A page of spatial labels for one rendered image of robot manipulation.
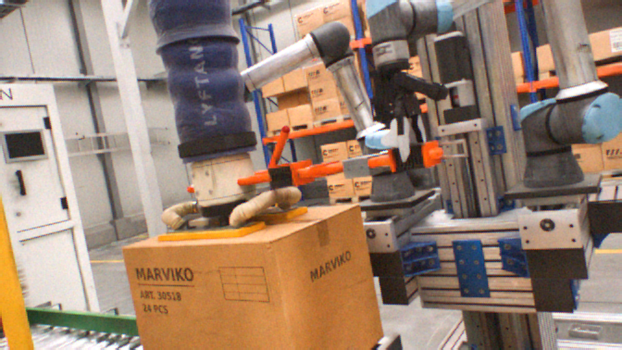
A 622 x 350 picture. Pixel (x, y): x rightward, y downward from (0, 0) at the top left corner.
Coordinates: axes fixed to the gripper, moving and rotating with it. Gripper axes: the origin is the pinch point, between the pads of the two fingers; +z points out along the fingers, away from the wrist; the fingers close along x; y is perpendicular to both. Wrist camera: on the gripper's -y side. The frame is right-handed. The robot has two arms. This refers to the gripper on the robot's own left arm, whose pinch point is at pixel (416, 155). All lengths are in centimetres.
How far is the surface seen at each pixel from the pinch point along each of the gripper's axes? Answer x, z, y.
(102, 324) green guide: -20, 61, 183
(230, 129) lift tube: 4, -14, 50
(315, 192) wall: -804, 92, 626
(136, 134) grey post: -150, -45, 319
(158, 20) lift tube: 12, -46, 61
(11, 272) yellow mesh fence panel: 42, 14, 106
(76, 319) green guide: -19, 60, 206
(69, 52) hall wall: -444, -297, 930
